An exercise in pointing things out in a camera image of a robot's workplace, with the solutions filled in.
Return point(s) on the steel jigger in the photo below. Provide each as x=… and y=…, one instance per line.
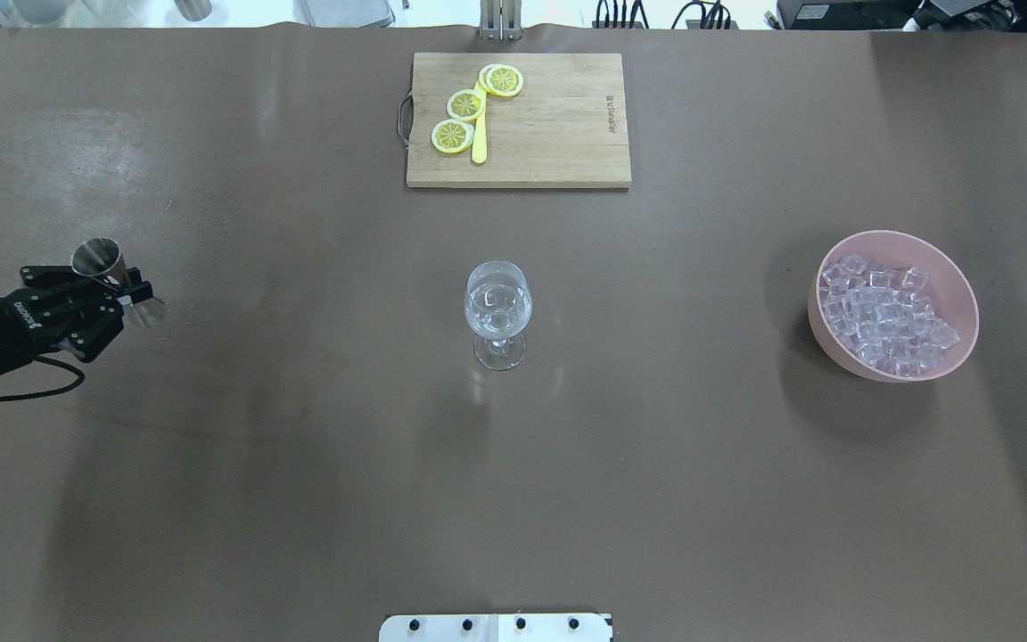
x=101, y=260

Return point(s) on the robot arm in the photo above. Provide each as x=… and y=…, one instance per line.
x=77, y=308

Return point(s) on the clear wine glass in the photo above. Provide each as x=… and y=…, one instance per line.
x=497, y=308

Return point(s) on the clear ice cubes pile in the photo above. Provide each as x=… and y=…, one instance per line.
x=888, y=317

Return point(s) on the lemon slice bottom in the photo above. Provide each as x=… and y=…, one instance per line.
x=452, y=136

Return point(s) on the lemon slice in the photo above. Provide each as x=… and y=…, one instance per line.
x=501, y=80
x=466, y=105
x=452, y=136

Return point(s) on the yellow plastic knife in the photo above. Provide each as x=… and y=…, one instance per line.
x=480, y=149

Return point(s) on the lemon slice middle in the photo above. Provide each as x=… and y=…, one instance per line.
x=466, y=105

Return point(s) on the lemon slice top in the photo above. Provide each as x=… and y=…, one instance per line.
x=501, y=80

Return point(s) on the wooden cutting board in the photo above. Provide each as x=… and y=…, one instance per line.
x=567, y=128

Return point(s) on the pink bowl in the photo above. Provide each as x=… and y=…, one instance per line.
x=956, y=300

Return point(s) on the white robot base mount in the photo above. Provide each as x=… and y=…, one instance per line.
x=498, y=627

